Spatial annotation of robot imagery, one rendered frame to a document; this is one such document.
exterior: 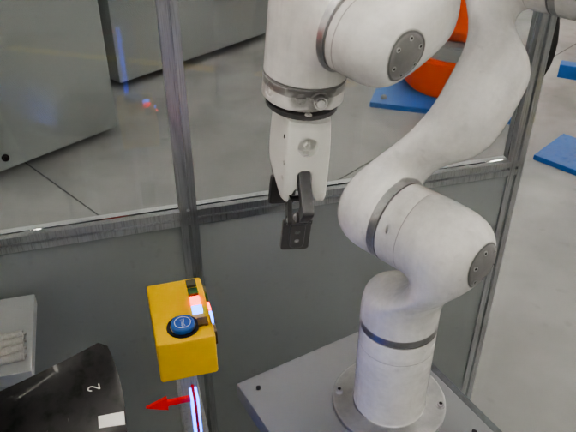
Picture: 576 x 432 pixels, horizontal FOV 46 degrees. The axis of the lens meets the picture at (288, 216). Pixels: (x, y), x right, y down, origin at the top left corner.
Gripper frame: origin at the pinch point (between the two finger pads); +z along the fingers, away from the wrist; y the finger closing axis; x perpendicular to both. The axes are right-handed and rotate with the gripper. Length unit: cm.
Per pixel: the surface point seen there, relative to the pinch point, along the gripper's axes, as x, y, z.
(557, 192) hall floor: -188, 189, 142
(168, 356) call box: 13.7, 15.4, 41.3
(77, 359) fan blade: 26.0, 2.1, 24.9
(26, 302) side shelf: 44, 54, 65
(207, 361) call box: 7.2, 15.8, 43.8
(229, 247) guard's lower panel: -3, 65, 61
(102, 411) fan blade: 22.6, -5.9, 25.8
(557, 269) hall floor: -157, 132, 141
